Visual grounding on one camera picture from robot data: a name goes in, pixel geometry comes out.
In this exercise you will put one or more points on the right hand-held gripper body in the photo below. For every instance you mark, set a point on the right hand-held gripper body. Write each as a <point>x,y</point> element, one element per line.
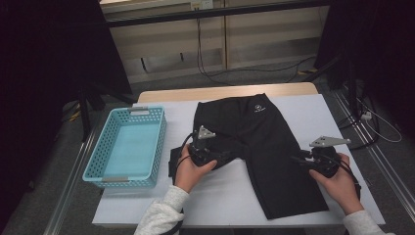
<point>324,161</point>

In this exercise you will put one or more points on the person's right hand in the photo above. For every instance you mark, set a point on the person's right hand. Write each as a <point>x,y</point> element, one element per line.
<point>342,192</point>

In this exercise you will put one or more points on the black metal bar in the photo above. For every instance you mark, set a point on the black metal bar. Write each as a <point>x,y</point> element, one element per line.
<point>212,13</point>

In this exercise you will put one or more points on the large black curtain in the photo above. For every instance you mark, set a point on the large black curtain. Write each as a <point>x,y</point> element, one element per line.
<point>39,81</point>

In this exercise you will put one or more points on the white table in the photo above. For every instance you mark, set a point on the white table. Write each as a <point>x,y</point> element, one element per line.
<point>228,196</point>

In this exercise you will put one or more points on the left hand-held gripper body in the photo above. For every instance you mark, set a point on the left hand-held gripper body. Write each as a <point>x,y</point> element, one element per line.
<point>204,155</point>

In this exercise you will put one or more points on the black stand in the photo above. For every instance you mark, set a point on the black stand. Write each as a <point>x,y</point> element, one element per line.
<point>85,114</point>
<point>350,84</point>

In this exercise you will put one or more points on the light wooden table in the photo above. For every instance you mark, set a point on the light wooden table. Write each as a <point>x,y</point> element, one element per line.
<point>195,93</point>

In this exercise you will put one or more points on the metal floor rail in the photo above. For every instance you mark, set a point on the metal floor rail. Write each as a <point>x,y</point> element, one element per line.
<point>385,173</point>
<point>70,182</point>

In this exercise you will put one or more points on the beige low cabinet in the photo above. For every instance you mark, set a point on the beige low cabinet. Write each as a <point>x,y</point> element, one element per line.
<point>261,42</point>

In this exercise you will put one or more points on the black pants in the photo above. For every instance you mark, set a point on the black pants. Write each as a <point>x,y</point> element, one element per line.
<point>267,147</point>

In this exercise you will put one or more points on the white power plug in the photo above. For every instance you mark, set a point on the white power plug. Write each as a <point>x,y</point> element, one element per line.
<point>366,115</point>

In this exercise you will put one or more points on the light blue plastic basket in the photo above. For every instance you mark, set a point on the light blue plastic basket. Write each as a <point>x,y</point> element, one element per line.
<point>130,147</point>

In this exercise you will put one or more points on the white wall socket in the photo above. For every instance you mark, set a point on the white wall socket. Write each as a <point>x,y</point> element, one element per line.
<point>202,4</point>

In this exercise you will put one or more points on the person's left hand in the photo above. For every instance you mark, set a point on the person's left hand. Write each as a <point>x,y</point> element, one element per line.
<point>187,173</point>

